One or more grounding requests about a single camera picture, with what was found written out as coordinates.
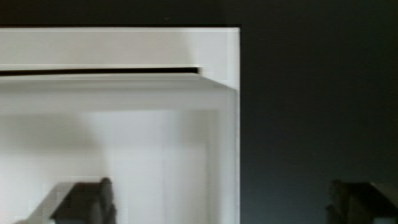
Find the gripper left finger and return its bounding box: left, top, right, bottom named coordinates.
left=52, top=178, right=117, bottom=224

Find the white drawer cabinet box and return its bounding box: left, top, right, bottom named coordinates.
left=0, top=28, right=240, bottom=224

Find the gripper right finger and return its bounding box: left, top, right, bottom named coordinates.
left=325, top=180, right=398, bottom=224

